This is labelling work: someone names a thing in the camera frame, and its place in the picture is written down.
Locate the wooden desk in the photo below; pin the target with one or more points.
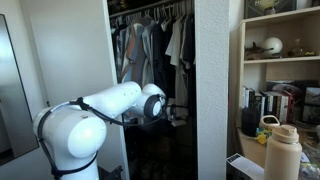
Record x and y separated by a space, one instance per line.
250 147

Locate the red spine book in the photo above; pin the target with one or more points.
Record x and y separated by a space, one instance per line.
289 106

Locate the clear plastic bag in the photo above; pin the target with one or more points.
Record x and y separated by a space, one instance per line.
310 163

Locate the black cylindrical speaker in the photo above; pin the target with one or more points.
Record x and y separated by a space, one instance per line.
250 122

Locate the white sphere ornament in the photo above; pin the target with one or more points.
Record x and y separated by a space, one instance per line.
272 45

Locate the black spine book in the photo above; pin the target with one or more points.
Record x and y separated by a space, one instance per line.
252 98

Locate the dark framed picture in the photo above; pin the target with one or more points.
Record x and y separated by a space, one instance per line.
253 8

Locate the large beige water bottle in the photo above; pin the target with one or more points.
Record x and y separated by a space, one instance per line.
283 156

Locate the vase with yellow flower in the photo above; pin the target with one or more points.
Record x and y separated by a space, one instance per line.
270 10

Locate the black table clamp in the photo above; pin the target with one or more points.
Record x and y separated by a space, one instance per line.
111 173

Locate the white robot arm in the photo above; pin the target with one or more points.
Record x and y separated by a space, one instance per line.
83 133

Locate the large dark picture book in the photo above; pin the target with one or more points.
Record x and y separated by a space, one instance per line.
293 87

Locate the dark shark figurine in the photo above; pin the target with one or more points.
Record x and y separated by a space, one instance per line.
255 50

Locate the white sliding closet door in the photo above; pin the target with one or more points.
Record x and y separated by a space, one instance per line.
76 50

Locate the white spine book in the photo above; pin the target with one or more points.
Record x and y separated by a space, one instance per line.
245 97

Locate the light wooden bookshelf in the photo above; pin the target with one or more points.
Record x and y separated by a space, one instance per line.
283 60

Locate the closet clothes rod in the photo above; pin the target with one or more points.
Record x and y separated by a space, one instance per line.
150 7

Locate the yellow green packet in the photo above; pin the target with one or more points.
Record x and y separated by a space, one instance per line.
263 137

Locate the small glass bottle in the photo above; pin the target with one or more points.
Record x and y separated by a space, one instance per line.
296 49

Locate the dark navy hanging shirt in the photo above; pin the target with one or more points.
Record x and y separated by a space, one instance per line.
159 60

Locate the tan hanging shirt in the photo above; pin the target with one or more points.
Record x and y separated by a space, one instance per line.
131 50

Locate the white paper box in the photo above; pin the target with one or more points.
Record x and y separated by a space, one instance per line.
245 166

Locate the black framed photo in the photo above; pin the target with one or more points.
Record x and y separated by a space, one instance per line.
311 106

